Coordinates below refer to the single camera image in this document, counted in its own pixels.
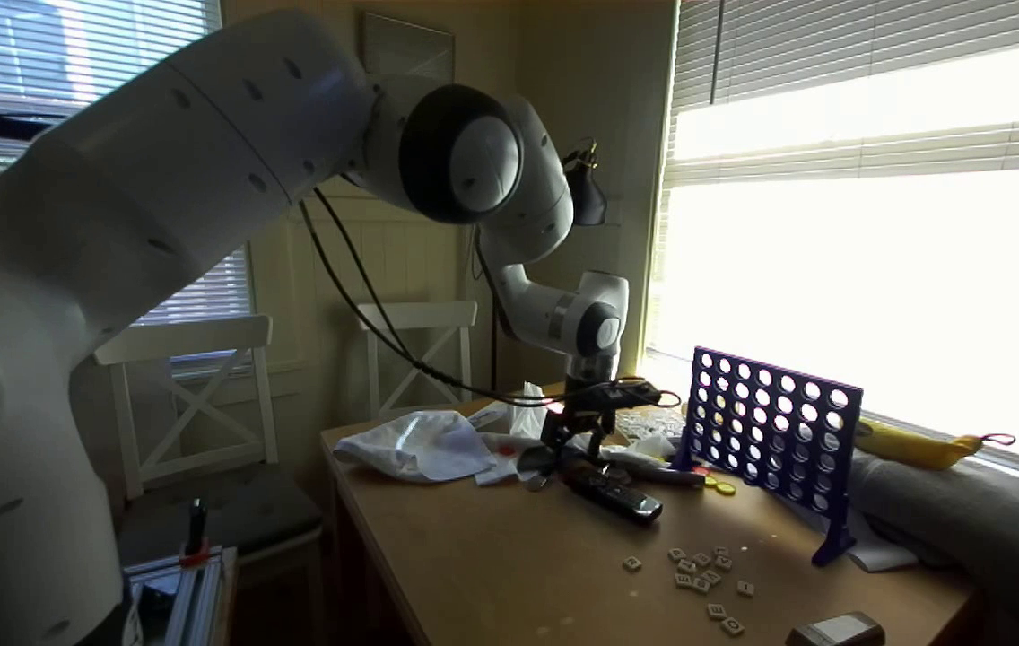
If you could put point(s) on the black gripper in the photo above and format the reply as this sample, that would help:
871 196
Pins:
586 413

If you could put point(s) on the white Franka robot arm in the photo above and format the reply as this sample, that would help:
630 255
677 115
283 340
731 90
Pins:
117 216

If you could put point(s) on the open white box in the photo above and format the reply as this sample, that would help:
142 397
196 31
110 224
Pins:
181 598

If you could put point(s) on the black remote control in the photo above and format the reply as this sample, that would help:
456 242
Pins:
618 494

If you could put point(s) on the crumpled white plastic wrap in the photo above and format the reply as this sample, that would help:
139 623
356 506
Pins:
529 417

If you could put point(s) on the small beige letter tile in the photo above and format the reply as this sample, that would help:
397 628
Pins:
686 580
733 626
701 556
634 565
721 562
716 611
745 587
677 554
708 582

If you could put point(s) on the yellow game disc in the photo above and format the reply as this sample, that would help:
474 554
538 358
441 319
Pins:
720 487

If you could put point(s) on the large white plastic bag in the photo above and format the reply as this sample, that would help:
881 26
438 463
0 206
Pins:
422 446

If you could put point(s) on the blue connect four grid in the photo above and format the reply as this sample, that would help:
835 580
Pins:
773 444

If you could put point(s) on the white cross-back chair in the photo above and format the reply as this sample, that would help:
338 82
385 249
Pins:
415 318

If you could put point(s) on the black lamp head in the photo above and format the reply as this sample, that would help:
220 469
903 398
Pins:
586 185

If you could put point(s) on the white paper sheet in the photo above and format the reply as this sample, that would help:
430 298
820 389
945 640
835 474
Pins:
889 554

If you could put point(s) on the yellow toy banana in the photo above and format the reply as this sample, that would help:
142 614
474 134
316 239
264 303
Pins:
916 446

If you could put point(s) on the white chair with dark seat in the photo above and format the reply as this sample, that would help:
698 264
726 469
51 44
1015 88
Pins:
192 397

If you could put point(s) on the red black marker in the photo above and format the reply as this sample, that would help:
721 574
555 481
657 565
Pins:
196 533

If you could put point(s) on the grey rolled cloth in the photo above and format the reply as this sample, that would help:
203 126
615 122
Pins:
976 526

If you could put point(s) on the wide white window blind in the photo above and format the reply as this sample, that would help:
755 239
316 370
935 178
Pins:
881 72

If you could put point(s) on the narrow slatted window blind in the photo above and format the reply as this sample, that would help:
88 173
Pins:
54 37

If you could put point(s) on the framed wall picture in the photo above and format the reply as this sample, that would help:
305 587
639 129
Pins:
407 48

